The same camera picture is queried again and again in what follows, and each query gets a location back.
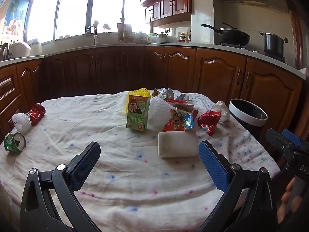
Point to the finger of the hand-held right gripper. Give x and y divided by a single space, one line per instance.
293 137
275 139

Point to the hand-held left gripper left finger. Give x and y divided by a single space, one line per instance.
82 168

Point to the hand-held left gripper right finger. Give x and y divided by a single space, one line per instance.
213 168

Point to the black white-rimmed bin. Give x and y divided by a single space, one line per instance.
241 124

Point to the white tissue pack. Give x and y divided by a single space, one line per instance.
176 144

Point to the green drink carton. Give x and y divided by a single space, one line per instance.
136 116

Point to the person's right hand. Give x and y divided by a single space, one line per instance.
286 201

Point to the red foil wrapper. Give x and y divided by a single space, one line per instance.
207 121

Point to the white dotted tablecloth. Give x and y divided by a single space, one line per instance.
132 174

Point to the colourful red snack packet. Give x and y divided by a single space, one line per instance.
178 122

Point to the crumpled clear plastic wrap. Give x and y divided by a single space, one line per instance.
222 108

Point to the red crumpled snack bag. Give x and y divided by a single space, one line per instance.
36 113

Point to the crushed green can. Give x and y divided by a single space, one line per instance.
14 142

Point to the small white foam fruit net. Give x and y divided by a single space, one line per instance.
20 123

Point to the large white foam fruit net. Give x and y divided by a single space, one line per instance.
157 113

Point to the crumpled silver foil wrapper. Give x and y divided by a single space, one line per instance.
167 92

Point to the steel stock pot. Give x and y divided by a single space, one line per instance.
274 44

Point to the small colourful candy wrapper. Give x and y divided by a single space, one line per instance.
155 92

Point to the yellow foam fruit net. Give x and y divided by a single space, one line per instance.
143 92

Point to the black wok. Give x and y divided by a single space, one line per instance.
233 36

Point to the wooden base cabinets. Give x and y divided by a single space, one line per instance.
144 67

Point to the white lidded pot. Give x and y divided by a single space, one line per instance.
35 47

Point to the white rice cooker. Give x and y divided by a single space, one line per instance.
20 50

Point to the row of seasoning jars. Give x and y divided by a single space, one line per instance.
184 37

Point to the chrome faucet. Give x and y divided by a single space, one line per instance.
94 32

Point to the dark electric kettle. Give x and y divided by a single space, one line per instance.
3 52

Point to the utensil holder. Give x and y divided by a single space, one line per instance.
123 31

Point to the kitchen window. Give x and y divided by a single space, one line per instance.
72 14

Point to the wall poster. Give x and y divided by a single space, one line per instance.
13 19

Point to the wooden wall cabinets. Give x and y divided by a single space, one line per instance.
173 3

